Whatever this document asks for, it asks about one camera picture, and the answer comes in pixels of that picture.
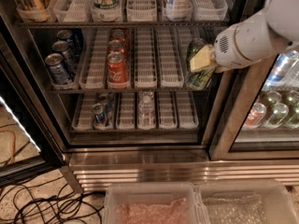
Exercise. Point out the green soda can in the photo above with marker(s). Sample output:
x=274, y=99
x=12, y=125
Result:
x=199, y=81
x=194, y=46

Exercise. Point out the front red cola can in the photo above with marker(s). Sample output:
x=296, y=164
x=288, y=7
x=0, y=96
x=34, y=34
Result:
x=117, y=69

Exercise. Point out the blue can shelf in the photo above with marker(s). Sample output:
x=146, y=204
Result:
x=100, y=115
x=104, y=98

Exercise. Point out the front blue soda can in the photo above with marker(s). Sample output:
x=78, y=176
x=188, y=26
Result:
x=58, y=69

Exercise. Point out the left clear plastic bin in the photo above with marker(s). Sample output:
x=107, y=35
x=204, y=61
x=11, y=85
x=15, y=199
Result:
x=152, y=193

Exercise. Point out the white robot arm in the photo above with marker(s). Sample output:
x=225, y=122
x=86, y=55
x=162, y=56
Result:
x=283, y=17

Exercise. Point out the middle red cola can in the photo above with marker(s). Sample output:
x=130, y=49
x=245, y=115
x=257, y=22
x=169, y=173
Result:
x=116, y=46

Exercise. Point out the middle blue soda can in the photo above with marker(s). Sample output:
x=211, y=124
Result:
x=64, y=49

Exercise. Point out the red can behind glass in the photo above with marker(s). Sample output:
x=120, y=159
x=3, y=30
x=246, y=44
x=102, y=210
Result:
x=255, y=116

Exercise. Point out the right clear plastic bin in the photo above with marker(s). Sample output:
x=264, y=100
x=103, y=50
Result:
x=276, y=201

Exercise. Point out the closed glass fridge door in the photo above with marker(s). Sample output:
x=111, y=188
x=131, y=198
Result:
x=271, y=80

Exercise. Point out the open fridge door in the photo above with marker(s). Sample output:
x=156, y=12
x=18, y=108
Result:
x=44, y=159

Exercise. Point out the red cola can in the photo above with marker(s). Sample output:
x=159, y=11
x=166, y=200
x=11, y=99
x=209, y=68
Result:
x=116, y=46
x=117, y=69
x=118, y=34

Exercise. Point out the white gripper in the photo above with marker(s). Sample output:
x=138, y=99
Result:
x=226, y=52

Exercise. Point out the clear plastic bin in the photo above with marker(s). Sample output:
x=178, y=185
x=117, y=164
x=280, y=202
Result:
x=276, y=201
x=152, y=193

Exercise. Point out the clear water bottle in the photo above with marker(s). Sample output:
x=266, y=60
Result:
x=146, y=108

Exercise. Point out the clear bubble wrap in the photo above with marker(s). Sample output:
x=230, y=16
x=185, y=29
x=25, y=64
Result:
x=239, y=210

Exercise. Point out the blue soda can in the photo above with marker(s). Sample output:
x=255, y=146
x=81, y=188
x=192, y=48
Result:
x=64, y=49
x=73, y=38
x=58, y=69

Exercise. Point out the pink bubble wrap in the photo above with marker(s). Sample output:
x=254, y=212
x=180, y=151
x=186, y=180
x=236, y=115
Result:
x=141, y=213

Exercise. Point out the rear red cola can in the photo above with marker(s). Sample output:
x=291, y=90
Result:
x=118, y=34

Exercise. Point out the stainless steel fridge cabinet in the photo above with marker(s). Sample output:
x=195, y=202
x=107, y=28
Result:
x=177, y=147

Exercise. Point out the rear blue soda can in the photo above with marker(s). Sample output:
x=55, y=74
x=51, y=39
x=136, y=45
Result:
x=73, y=38

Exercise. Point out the blue can lower shelf front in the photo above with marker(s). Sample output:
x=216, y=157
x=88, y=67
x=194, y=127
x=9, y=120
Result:
x=100, y=115

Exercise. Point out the blue can lower shelf rear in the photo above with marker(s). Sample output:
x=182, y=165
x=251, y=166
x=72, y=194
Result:
x=104, y=98

